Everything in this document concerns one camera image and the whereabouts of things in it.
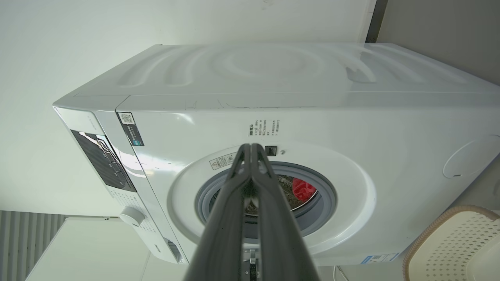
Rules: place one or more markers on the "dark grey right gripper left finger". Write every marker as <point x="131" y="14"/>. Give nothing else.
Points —
<point x="223" y="234"/>

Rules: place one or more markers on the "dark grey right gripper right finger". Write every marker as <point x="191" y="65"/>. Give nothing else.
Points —
<point x="279" y="234"/>

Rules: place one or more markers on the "red garment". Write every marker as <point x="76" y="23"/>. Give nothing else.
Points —
<point x="302" y="189"/>

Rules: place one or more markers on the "white cabinet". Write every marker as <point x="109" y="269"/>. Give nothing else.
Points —
<point x="93" y="253"/>

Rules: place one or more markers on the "white front-load washing machine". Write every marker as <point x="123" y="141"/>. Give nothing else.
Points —
<point x="312" y="117"/>

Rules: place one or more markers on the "cream perforated laundry basket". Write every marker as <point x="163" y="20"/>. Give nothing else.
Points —
<point x="457" y="249"/>

